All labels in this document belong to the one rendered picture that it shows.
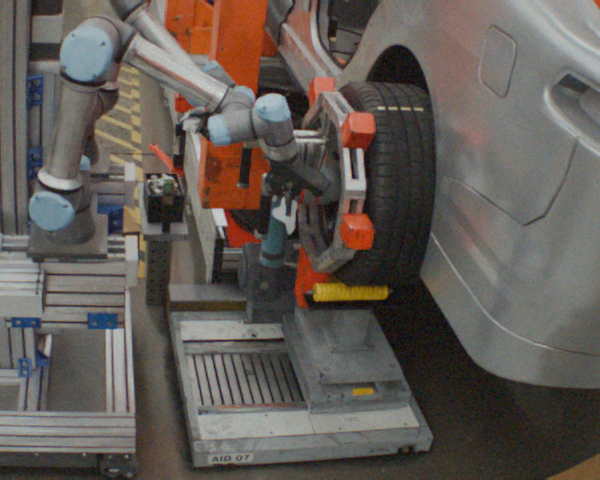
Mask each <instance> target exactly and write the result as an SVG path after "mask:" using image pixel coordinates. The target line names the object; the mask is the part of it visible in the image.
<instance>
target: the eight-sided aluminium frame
mask: <svg viewBox="0 0 600 480"><path fill-rule="evenodd" d="M324 110H326V111H327V114H328V115H329V117H331V119H332V121H333V123H334V124H335V127H336V132H338V143H339V156H340V169H341V198H340V203H339V210H338V216H337V223H336V229H335V236H333V241H332V244H331V246H330V248H329V249H327V246H326V244H325V242H324V239H323V237H322V235H321V232H319V227H318V214H317V204H309V208H310V223H311V225H306V211H305V204H298V218H299V230H298V231H299V237H300V242H301V243H303V248H304V250H305V252H306V255H308V257H309V259H310V262H311V265H312V269H313V270H314V271H315V272H333V271H336V270H337V269H338V268H339V267H341V266H342V265H343V264H345V263H346V262H347V260H349V259H352V258H353V256H354V253H355V251H356V250H347V249H346V246H345V245H344V243H343V241H342V239H341V237H340V235H339V232H340V226H341V219H342V214H349V209H350V202H351V199H354V201H353V207H352V213H351V214H361V212H362V207H364V200H365V199H366V184H367V180H365V174H364V168H363V156H362V149H352V151H353V164H354V175H355V179H352V175H351V164H349V151H348V149H347V148H343V142H342V135H341V126H342V124H343V122H344V120H345V118H346V116H347V115H348V113H354V112H353V110H352V109H351V108H350V106H349V104H348V103H347V101H346V100H345V99H344V97H343V95H342V94H340V93H339V92H321V93H320V94H318V97H317V99H316V101H315V102H314V104H313V105H312V107H311V108H310V111H309V112H307V114H306V115H305V116H304V119H303V123H302V131H309V132H317V130H318V128H321V121H322V114H324ZM312 241H314V242H315V245H316V249H315V246H314V244H313V242H312ZM316 250H317V251H316ZM317 252H318V253H317ZM318 254H319V256H318Z"/></svg>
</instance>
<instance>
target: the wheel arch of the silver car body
mask: <svg viewBox="0 0 600 480"><path fill-rule="evenodd" d="M363 82H375V83H396V84H408V85H413V86H417V87H419V88H420V89H423V90H424V91H425V92H426V93H427V94H428V95H429V96H430V98H431V94H430V90H429V85H428V81H427V80H426V78H425V75H424V72H423V68H422V65H421V63H420V61H419V59H418V57H417V55H416V54H414V52H413V51H412V50H411V49H410V48H409V47H408V46H407V45H406V44H404V43H401V42H393V43H392V42H390V43H388V44H386V45H385V46H384V47H383V48H382V49H381V50H380V51H379V52H378V53H377V55H376V56H375V58H374V59H373V61H372V63H371V64H370V66H369V68H368V71H367V74H366V76H365V78H364V81H363Z"/></svg>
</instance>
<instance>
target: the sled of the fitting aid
mask: <svg viewBox="0 0 600 480"><path fill-rule="evenodd" d="M281 330H282V333H283V337H284V340H285V343H286V346H287V348H288V352H289V355H290V358H291V361H293V364H294V367H295V370H296V374H297V377H298V380H299V383H300V386H301V389H302V392H303V394H304V398H305V401H306V404H307V407H309V408H308V410H310V413H311V414H316V413H335V412H354V411H369V410H373V409H392V408H408V404H409V400H410V395H411V389H410V387H409V385H408V383H407V381H406V379H405V377H404V375H403V373H402V374H401V378H400V380H386V381H377V382H363V383H341V384H319V383H318V381H317V378H316V375H315V373H314V369H313V366H312V363H311V361H310V358H309V355H308V353H306V349H305V346H304V344H303V341H302V338H301V335H300V332H299V329H298V326H297V324H296V321H295V313H283V319H282V326H281Z"/></svg>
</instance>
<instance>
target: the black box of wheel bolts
mask: <svg viewBox="0 0 600 480"><path fill-rule="evenodd" d="M143 175H144V187H143V202H144V206H145V211H146V217H147V222H148V223H162V207H163V205H162V201H161V199H162V192H163V190H162V180H164V179H174V183H175V188H174V193H173V194H174V205H173V206H172V215H171V223H183V208H184V198H185V195H184V192H183V188H182V184H181V181H180V177H179V174H178V173H144V174H143Z"/></svg>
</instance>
